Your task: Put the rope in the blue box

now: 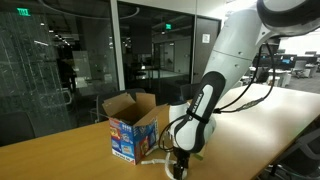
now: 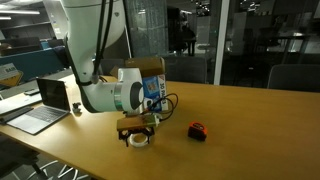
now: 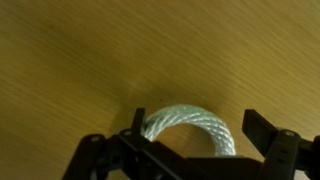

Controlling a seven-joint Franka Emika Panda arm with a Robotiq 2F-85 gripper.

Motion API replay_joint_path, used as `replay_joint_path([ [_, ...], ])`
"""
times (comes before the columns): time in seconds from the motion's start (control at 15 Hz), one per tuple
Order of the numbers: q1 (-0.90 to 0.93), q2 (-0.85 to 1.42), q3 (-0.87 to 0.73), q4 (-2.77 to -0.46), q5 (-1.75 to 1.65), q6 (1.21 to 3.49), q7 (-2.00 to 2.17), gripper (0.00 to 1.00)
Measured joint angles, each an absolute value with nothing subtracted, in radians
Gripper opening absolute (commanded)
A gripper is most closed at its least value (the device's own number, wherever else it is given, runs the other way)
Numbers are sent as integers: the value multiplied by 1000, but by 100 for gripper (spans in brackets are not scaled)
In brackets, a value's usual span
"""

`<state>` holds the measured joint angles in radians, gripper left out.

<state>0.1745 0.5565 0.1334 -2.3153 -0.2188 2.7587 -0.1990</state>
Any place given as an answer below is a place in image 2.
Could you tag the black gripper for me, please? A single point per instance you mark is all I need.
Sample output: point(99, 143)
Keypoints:
point(136, 132)

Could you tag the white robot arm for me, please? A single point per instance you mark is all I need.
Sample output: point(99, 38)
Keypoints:
point(83, 33)

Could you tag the blue printed cardboard box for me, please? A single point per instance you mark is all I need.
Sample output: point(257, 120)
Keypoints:
point(155, 88)

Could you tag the orange black tape measure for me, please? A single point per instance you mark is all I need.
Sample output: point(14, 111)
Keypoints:
point(197, 131)

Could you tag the small grey black clip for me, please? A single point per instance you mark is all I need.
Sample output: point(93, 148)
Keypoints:
point(77, 107)

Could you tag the silver open laptop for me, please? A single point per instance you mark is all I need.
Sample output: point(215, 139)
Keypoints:
point(36, 116)

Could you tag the dark phone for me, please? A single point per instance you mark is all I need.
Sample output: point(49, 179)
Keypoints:
point(31, 91)

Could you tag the office chair with white base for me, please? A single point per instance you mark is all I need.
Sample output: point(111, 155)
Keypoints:
point(16, 156)

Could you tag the grey closed laptop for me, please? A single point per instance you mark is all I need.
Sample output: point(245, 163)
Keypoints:
point(16, 102)

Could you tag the blue office partition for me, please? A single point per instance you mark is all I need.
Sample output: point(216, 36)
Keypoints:
point(30, 63)

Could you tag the yellow white sign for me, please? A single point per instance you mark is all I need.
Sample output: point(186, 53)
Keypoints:
point(10, 76)

